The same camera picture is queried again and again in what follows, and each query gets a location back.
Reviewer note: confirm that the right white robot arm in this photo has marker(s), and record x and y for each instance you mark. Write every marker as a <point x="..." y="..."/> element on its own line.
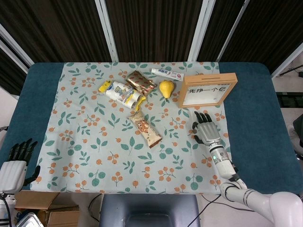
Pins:
<point x="225" y="165"/>

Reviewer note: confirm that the wooden framed box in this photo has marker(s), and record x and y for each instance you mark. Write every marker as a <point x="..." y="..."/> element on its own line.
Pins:
<point x="206" y="94"/>

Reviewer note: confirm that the white bag rolls pack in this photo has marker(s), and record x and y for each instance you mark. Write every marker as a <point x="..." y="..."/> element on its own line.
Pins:
<point x="120" y="93"/>

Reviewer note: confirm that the leaf and orange print tablecloth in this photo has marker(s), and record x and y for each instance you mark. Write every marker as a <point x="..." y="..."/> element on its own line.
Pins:
<point x="118" y="151"/>

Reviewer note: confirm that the dark folding screen white frame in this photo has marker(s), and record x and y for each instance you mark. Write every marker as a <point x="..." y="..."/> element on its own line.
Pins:
<point x="154" y="28"/>

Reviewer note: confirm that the metal tray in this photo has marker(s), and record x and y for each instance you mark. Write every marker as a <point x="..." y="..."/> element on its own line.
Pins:
<point x="30" y="221"/>

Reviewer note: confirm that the white toothpaste tube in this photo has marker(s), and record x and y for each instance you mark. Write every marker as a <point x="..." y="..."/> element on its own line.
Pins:
<point x="166" y="72"/>

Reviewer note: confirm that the yellow pear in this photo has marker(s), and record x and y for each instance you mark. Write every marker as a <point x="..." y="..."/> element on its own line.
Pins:
<point x="166" y="88"/>

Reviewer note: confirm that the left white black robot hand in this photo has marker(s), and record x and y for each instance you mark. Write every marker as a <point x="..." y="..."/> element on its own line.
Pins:
<point x="11" y="175"/>

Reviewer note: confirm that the teal table cover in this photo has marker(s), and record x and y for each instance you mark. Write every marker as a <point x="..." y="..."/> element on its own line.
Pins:
<point x="251" y="118"/>

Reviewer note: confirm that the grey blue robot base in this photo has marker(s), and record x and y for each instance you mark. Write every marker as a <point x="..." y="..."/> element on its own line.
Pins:
<point x="149" y="210"/>

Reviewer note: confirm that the gold snack packet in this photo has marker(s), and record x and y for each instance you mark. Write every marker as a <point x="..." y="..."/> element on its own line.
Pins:
<point x="139" y="82"/>

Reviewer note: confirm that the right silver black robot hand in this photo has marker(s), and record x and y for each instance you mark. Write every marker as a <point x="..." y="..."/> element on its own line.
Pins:
<point x="207" y="132"/>

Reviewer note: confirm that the beige nut bar packet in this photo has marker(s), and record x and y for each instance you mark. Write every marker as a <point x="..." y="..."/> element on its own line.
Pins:
<point x="145" y="130"/>

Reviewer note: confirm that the brown cardboard box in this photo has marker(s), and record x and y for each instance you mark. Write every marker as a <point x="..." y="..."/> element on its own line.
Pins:
<point x="59" y="216"/>

